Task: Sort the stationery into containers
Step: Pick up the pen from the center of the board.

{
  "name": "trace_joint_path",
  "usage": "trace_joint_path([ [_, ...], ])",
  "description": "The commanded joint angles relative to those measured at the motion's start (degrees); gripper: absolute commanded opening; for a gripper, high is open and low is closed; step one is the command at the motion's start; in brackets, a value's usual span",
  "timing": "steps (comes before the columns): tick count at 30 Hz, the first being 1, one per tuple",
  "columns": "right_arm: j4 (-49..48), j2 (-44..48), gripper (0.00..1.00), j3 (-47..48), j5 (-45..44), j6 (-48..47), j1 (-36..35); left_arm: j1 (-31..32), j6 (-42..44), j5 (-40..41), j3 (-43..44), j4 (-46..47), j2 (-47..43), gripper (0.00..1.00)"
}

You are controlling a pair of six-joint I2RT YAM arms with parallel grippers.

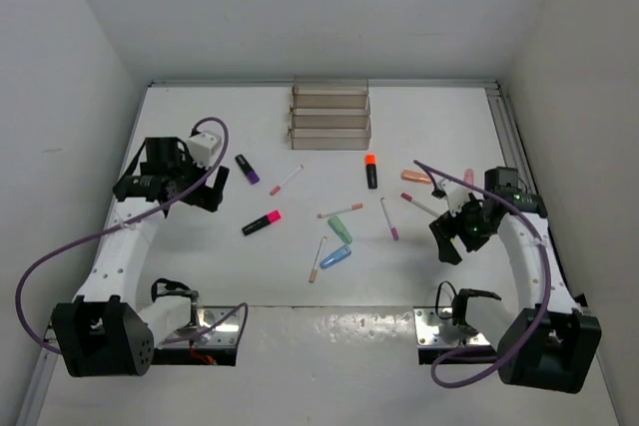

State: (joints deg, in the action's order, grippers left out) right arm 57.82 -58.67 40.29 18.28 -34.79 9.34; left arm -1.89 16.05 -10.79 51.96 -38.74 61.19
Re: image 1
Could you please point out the metal base plate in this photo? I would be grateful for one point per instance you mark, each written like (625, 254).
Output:
(214, 328)
(432, 332)

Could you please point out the peach capped lower marker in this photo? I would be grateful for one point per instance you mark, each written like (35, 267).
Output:
(316, 265)

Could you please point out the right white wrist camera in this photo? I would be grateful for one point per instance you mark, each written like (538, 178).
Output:
(455, 195)

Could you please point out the pink capped white marker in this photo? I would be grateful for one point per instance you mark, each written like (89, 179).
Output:
(277, 188)

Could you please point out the pink black highlighter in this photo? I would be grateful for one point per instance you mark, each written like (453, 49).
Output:
(261, 222)

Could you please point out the magenta capped white marker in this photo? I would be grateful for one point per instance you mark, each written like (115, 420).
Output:
(389, 220)

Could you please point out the peach capped horizontal marker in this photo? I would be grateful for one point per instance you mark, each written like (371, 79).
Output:
(351, 208)

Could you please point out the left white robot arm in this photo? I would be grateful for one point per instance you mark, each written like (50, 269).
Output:
(102, 332)

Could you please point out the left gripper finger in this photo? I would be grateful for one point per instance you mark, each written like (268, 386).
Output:
(220, 181)
(207, 198)

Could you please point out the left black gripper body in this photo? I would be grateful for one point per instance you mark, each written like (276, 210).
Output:
(185, 171)

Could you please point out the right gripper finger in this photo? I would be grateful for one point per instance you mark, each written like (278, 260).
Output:
(447, 252)
(439, 231)

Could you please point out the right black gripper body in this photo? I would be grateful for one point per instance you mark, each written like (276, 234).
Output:
(473, 228)

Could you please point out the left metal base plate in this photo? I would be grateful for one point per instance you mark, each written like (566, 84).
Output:
(214, 328)

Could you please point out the clear tiered organizer tray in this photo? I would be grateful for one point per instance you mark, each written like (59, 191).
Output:
(330, 114)

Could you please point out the orange black highlighter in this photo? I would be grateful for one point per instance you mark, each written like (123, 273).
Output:
(371, 171)

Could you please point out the red capped white marker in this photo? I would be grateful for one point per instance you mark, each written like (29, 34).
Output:
(419, 205)

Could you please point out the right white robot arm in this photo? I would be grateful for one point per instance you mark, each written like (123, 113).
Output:
(549, 343)

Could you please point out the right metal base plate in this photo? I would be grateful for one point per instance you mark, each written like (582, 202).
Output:
(432, 332)

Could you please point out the purple black highlighter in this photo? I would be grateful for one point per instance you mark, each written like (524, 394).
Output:
(247, 169)

